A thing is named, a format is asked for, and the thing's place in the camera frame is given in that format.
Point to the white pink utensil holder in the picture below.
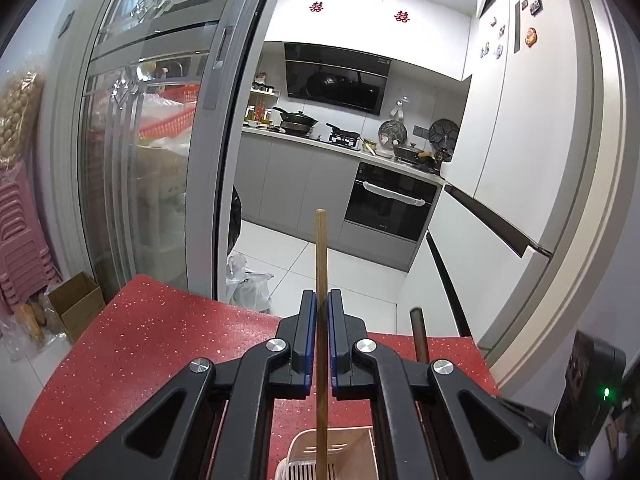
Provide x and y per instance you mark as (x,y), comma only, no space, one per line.
(350,452)

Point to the spice rack with bottles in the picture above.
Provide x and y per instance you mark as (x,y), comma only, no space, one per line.
(260,105)

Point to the gas stove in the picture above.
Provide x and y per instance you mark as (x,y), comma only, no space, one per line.
(344,137)

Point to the stack of pink plastic stools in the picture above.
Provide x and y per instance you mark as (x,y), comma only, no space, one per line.
(22,240)

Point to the black built-in oven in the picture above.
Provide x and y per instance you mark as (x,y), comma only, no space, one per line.
(387,205)

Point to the round silver steamer rack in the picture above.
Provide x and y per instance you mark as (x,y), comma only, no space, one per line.
(392,131)

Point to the black range hood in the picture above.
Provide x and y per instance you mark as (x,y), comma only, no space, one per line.
(335,77)

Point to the clear bag of beige nuts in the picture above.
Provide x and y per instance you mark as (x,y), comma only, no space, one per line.
(17,120)

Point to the round black pan rack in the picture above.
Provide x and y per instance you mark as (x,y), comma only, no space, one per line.
(444,134)

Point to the black wok with lid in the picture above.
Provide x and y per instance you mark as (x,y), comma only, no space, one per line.
(297,120)

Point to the grey framed glass sliding door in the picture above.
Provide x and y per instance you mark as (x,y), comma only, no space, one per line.
(150,135)

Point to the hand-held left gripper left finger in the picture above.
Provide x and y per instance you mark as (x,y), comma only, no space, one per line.
(310,340)

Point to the white refrigerator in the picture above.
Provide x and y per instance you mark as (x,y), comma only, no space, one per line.
(520,135)

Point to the white plastic bag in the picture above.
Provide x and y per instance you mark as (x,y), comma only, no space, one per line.
(247,285)

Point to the brown wooden chopstick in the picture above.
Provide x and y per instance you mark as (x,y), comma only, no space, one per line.
(321,260)

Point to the group of fridge magnets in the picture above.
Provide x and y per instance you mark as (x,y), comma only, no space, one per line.
(530,35)

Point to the cardboard box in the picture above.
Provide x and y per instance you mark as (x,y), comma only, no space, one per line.
(75,305)

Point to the grey wall switch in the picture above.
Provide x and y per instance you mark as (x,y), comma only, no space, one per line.
(66,24)

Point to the plastic bag of sweet potatoes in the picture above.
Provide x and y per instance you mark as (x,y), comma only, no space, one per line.
(27,325)

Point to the grey kitchen cabinets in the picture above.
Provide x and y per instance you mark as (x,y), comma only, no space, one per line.
(295,185)

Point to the red paper decal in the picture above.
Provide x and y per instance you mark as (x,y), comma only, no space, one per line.
(316,6)
(401,15)

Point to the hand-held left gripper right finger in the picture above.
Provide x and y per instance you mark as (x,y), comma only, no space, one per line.
(335,340)

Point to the red plastic basket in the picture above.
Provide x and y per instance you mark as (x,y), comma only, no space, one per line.
(170,110)

